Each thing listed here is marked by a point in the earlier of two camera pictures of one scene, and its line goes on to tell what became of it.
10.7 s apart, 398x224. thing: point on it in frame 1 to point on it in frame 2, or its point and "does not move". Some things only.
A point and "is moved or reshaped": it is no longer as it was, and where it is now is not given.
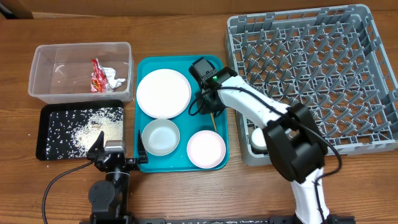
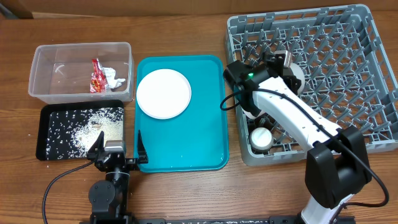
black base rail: (203, 219) does not move
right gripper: (207, 101) to (270, 59)
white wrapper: (112, 83) does not move
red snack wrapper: (99, 80) does not move
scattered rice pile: (71, 131) does not move
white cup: (257, 139) does not move
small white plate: (206, 149) is moved or reshaped
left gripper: (142, 151) does not move
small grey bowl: (160, 137) to (298, 73)
